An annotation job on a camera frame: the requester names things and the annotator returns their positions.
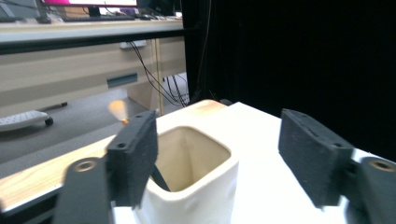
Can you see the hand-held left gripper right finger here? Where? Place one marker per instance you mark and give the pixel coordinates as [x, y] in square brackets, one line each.
[314, 155]

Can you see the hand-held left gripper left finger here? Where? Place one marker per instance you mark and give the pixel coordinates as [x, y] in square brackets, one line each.
[132, 158]

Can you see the cream ceramic square cup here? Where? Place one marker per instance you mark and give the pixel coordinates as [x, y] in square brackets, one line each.
[199, 202]

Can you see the white table mat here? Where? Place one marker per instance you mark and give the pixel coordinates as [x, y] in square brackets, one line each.
[258, 140]

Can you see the black curtain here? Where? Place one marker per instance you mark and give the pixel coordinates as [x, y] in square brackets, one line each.
[295, 56]

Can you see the light wooden desk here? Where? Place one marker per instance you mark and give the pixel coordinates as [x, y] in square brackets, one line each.
[62, 74]

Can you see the white power strip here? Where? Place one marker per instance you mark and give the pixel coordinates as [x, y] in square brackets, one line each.
[133, 44]

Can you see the grey chair base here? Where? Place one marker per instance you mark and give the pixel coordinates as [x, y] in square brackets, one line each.
[21, 119]

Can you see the black keyboard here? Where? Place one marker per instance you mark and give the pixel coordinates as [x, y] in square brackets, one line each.
[96, 18]

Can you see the computer monitor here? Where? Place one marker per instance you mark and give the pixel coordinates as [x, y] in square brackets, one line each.
[93, 2]

